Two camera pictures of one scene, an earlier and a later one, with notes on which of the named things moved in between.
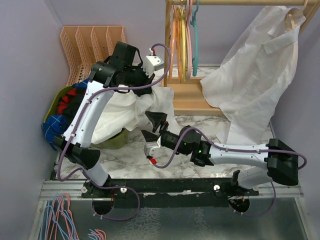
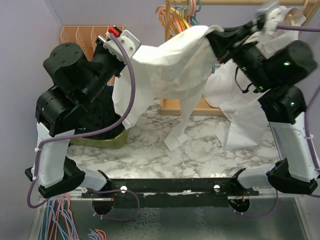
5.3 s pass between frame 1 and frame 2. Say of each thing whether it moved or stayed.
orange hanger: moved
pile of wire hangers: stayed
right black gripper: moved
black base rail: stayed
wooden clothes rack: stayed
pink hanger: moved
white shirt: moved
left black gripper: moved
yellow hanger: moved
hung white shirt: stayed
